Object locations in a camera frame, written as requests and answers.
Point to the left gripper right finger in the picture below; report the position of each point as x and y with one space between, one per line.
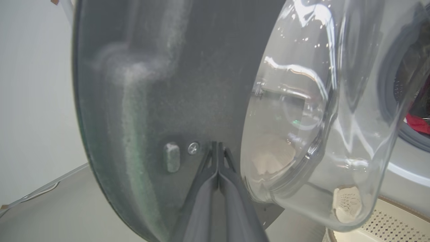
238 215

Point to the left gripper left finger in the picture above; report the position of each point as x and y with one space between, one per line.
198 208

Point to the round washing machine door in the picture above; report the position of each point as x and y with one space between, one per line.
201 84

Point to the red printed basketball jersey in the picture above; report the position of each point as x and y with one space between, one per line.
420 124

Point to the cream perforated laundry basket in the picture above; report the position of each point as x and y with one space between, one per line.
396 228

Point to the white front-load washing machine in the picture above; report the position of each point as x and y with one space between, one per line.
408 174

